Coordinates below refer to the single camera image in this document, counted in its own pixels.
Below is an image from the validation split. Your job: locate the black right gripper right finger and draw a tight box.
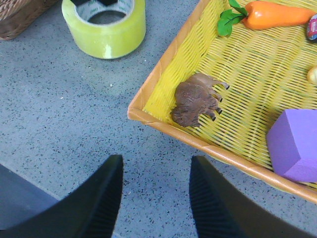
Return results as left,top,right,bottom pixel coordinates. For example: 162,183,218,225
189,156,312,238

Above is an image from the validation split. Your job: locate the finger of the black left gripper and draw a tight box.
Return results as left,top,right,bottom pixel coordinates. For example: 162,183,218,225
99,0,118,6
71,0,89,5

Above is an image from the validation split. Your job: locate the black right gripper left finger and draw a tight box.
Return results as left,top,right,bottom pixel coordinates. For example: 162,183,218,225
0,155,123,238

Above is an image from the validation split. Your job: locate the yellow packing tape roll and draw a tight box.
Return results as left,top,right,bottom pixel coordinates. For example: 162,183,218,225
61,0,146,59

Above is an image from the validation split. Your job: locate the brown wicker basket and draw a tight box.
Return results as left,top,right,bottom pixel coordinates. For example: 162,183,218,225
0,0,57,41

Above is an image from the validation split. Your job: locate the purple foam block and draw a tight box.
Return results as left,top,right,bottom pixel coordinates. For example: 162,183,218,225
266,109,317,182

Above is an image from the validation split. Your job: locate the brown toy animal figure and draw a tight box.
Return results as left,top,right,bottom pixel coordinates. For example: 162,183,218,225
171,73,229,127

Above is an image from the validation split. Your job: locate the yellow woven basket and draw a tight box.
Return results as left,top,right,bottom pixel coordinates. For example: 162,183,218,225
128,0,317,202

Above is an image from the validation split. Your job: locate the orange toy carrot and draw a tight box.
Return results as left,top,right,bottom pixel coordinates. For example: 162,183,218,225
217,0,317,36

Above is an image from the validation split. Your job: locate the toy croissant bread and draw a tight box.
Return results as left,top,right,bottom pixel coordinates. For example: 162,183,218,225
307,66,317,85

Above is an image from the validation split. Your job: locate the small black-lidded jar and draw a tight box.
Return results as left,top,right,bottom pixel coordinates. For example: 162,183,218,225
306,14,317,42

